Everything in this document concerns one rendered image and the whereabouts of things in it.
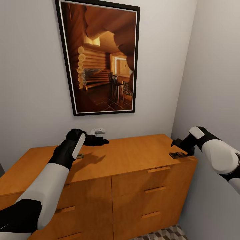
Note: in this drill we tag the picture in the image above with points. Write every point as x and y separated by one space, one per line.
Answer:
100 47

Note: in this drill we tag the mousetrap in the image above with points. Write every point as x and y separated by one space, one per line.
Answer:
177 155
80 156

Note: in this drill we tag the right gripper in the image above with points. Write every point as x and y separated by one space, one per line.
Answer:
184 146

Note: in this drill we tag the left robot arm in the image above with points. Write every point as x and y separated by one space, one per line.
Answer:
34 209

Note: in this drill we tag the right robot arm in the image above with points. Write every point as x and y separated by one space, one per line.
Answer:
223 159

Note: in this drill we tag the cabinet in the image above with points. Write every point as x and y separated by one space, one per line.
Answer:
117 191

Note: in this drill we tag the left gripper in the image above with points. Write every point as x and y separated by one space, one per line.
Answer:
97 141

